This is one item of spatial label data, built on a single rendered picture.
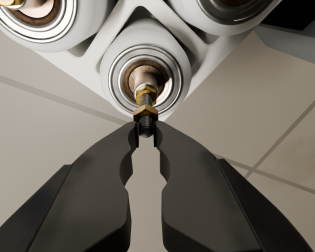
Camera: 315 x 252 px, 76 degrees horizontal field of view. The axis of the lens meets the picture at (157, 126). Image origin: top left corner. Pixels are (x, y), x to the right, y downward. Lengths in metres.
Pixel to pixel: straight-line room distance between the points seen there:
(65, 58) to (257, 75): 0.41
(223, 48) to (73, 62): 0.19
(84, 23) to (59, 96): 0.34
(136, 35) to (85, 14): 0.05
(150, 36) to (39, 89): 0.38
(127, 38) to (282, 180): 0.69
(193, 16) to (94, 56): 0.14
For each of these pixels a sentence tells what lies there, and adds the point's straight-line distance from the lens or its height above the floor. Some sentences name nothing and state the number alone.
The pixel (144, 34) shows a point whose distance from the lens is 0.20.
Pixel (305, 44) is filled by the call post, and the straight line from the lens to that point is 0.37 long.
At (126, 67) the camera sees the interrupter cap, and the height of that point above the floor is 0.25.
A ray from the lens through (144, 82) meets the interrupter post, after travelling 0.18.
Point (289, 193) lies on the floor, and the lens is 0.86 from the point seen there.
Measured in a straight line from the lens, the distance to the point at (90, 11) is 0.21.
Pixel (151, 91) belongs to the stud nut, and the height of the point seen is 0.29.
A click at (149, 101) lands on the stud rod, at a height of 0.30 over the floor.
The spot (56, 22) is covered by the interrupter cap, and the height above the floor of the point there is 0.25.
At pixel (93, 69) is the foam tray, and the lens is 0.29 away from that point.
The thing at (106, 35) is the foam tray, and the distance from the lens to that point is 0.28.
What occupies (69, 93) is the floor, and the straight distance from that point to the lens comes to 0.52.
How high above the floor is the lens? 0.45
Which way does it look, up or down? 58 degrees down
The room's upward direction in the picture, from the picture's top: 175 degrees clockwise
